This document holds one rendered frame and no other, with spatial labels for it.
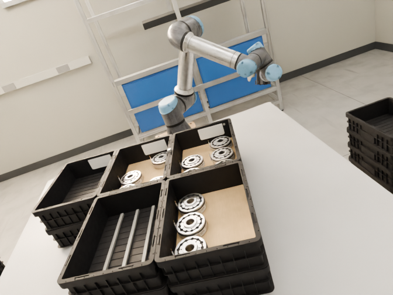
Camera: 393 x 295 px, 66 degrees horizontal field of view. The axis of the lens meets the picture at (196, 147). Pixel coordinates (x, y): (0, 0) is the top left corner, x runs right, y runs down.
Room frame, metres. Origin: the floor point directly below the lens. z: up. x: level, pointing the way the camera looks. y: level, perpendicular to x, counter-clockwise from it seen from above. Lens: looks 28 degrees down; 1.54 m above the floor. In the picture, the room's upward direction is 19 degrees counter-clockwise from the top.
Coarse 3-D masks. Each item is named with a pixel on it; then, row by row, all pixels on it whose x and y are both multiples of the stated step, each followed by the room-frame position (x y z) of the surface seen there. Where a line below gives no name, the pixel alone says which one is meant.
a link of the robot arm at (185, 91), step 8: (192, 16) 1.61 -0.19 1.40; (192, 24) 1.55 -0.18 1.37; (200, 24) 1.59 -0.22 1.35; (192, 32) 1.53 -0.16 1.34; (200, 32) 1.59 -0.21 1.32; (184, 56) 1.61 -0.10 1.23; (192, 56) 1.62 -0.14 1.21; (184, 64) 1.62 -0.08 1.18; (192, 64) 1.63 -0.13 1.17; (184, 72) 1.63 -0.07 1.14; (192, 72) 1.65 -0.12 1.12; (184, 80) 1.65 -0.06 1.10; (176, 88) 1.70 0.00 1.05; (184, 88) 1.66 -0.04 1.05; (192, 88) 1.70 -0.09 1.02; (184, 96) 1.66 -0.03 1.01; (192, 96) 1.68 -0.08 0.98; (192, 104) 1.71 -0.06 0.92
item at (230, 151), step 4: (220, 148) 1.20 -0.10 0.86; (224, 148) 1.19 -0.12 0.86; (228, 148) 1.18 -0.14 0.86; (216, 152) 1.18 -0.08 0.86; (228, 152) 1.15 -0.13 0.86; (232, 152) 1.13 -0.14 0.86; (212, 156) 1.16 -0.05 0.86; (216, 156) 1.14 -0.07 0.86; (220, 156) 1.13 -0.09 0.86; (224, 156) 1.12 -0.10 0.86; (228, 156) 1.11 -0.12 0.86; (216, 160) 1.12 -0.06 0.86; (220, 160) 1.11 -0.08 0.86
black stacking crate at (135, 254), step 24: (144, 192) 1.00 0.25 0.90; (96, 216) 0.96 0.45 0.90; (144, 216) 0.95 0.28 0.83; (96, 240) 0.88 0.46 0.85; (120, 240) 0.86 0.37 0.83; (144, 240) 0.82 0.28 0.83; (72, 264) 0.72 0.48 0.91; (96, 264) 0.78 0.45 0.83; (120, 264) 0.74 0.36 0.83; (72, 288) 0.64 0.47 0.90; (96, 288) 0.64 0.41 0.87; (120, 288) 0.63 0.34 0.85; (144, 288) 0.62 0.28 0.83
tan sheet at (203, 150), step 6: (210, 144) 1.34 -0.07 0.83; (186, 150) 1.35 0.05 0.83; (192, 150) 1.33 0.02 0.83; (198, 150) 1.31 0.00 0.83; (204, 150) 1.29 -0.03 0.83; (210, 150) 1.27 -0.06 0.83; (234, 150) 1.20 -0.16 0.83; (186, 156) 1.30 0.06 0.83; (204, 156) 1.24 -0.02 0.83; (210, 162) 1.17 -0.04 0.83
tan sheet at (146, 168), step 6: (138, 162) 1.41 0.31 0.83; (144, 162) 1.38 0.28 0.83; (150, 162) 1.36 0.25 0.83; (132, 168) 1.37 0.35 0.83; (138, 168) 1.34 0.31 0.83; (144, 168) 1.32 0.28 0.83; (150, 168) 1.30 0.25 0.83; (144, 174) 1.26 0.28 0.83; (150, 174) 1.24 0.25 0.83; (156, 174) 1.22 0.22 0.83; (162, 174) 1.21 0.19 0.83; (144, 180) 1.21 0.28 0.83
